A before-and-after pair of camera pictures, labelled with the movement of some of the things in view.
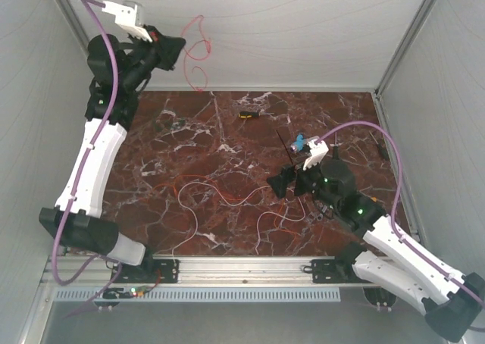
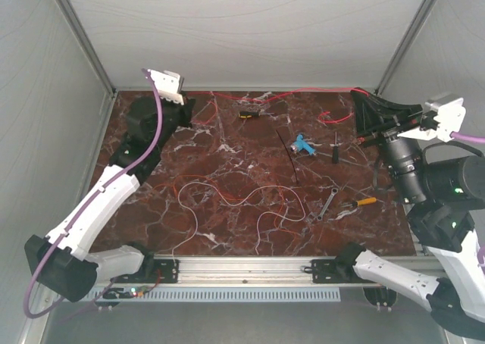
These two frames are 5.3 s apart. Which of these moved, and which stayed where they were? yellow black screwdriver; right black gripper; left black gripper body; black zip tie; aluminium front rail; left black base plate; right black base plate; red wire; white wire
Moved: left black gripper body; right black gripper; red wire
Stayed: right black base plate; left black base plate; black zip tie; white wire; aluminium front rail; yellow black screwdriver
